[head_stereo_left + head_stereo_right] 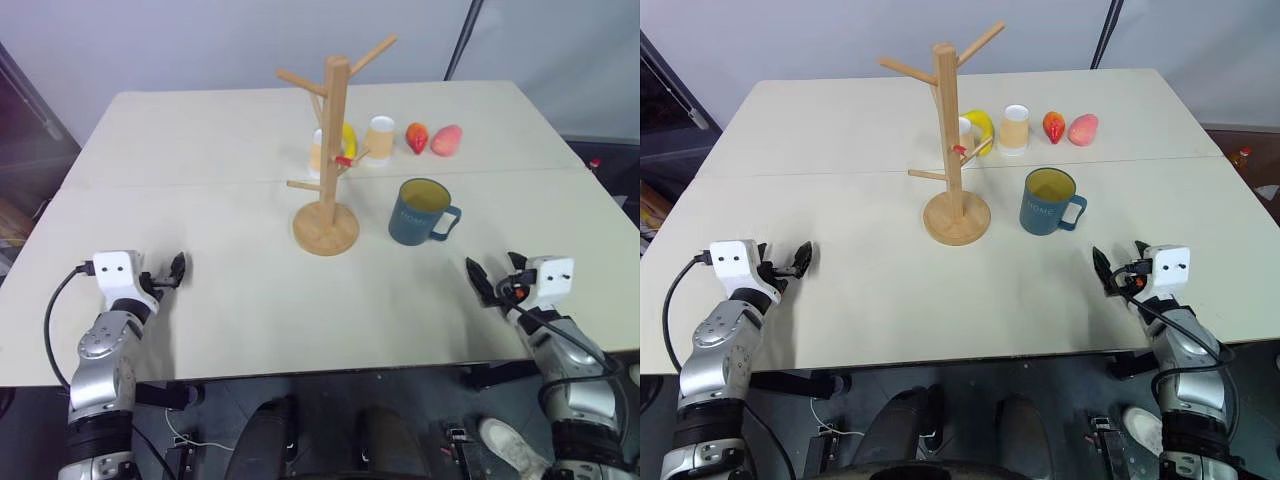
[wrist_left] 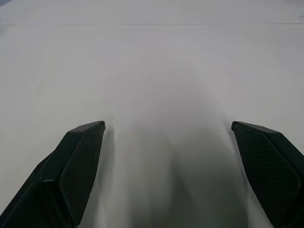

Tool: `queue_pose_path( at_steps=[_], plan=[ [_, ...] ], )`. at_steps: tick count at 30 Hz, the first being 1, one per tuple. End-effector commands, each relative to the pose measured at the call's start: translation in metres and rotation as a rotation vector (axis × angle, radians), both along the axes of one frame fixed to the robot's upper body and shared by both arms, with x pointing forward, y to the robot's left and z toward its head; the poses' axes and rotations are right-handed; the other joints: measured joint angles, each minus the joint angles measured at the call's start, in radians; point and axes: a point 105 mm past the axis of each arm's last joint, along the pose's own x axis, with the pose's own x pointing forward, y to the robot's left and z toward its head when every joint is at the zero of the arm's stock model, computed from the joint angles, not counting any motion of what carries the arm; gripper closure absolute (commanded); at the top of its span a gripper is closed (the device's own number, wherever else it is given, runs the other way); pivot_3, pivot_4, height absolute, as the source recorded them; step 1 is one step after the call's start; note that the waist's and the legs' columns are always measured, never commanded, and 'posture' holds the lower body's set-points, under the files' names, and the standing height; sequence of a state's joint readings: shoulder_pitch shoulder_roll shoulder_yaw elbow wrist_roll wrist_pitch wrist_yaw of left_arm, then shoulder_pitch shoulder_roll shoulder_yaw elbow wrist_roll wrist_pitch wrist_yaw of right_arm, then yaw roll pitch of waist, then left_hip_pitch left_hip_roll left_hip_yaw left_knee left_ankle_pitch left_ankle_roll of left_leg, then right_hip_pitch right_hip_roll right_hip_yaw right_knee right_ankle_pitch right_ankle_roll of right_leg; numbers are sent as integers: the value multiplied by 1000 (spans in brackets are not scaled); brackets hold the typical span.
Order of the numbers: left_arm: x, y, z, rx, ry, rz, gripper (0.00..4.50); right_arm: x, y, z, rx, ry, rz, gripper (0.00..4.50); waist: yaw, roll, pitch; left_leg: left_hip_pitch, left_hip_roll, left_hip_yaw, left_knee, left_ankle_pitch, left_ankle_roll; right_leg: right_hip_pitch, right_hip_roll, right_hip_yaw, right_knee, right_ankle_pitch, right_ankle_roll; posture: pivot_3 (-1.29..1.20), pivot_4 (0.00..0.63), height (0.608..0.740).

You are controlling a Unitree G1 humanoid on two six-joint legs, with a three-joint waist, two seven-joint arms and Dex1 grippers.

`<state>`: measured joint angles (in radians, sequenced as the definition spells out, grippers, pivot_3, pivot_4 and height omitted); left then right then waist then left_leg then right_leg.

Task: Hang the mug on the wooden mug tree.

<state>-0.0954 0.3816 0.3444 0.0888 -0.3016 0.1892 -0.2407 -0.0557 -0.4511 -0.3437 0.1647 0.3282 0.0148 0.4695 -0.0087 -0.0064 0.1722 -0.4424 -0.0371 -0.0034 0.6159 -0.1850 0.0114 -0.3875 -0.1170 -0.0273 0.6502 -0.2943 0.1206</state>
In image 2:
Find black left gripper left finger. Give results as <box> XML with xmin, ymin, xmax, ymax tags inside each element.
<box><xmin>0</xmin><ymin>120</ymin><xmax>106</xmax><ymax>228</ymax></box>

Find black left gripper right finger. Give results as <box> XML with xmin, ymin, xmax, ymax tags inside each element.
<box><xmin>231</xmin><ymin>121</ymin><xmax>304</xmax><ymax>228</ymax></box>

